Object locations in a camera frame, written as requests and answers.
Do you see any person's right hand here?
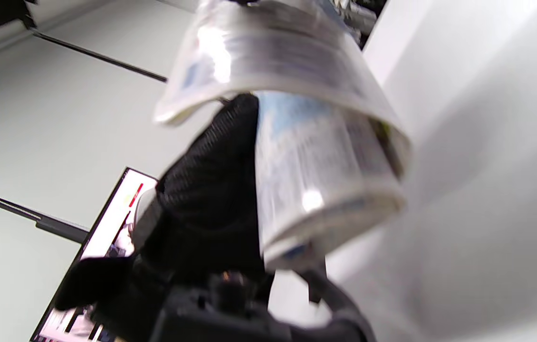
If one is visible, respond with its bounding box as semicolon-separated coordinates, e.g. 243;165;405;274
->
54;93;269;335

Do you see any colourful world map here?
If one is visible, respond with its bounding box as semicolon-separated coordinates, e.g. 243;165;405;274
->
153;0;412;271

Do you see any grey right hand controller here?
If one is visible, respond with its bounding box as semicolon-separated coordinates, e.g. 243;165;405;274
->
133;188;157;228

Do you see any computer monitor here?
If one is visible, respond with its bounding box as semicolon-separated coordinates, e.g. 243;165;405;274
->
31;166;160;342

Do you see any black right wrist sensor box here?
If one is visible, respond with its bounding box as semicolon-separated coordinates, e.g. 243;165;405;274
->
150;271;376;342

